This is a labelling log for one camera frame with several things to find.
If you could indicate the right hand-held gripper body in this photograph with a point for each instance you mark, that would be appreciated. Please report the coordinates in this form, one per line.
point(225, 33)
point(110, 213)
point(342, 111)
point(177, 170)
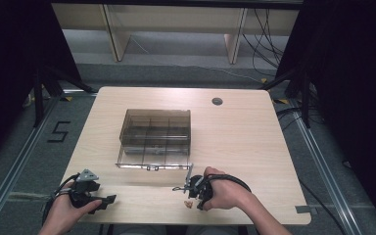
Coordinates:
point(198, 187)

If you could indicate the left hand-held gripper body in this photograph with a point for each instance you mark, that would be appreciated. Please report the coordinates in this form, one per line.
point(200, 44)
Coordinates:
point(83, 187)

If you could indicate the small tan object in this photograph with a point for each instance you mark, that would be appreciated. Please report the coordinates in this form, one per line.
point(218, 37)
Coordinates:
point(188, 204)

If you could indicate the transparent divided drawer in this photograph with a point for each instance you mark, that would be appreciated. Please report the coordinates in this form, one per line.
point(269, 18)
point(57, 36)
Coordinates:
point(133, 160)

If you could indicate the transparent brown drawer casing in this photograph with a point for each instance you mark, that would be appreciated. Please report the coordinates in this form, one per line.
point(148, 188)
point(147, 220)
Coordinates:
point(156, 115)

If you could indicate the person's right hand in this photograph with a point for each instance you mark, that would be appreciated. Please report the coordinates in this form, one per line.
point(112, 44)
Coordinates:
point(225, 194)

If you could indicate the person's left hand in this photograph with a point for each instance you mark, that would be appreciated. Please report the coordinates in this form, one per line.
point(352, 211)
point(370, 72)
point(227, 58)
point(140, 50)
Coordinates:
point(62, 212)

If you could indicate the black tape floor number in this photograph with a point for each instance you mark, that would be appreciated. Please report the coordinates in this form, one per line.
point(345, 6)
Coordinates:
point(59, 131)

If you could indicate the grey table grommet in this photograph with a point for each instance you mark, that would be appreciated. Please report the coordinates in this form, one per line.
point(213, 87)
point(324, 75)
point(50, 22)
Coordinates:
point(217, 101)

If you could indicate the black metal stand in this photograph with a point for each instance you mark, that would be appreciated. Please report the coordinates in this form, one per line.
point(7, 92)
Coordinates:
point(40, 98)
point(303, 94)

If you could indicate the grey tape strip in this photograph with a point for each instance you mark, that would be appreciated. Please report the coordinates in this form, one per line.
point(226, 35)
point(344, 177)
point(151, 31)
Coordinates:
point(303, 209)

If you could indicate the yellow black floor marker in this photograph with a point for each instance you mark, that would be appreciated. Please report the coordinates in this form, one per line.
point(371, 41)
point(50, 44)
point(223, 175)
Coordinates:
point(264, 80)

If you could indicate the dark curtain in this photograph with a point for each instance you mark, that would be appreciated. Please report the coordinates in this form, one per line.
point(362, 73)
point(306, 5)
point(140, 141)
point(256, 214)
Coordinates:
point(13, 65)
point(352, 81)

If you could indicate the aluminium floor rail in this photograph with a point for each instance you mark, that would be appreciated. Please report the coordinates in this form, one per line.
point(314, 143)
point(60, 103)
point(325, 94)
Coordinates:
point(323, 169)
point(16, 166)

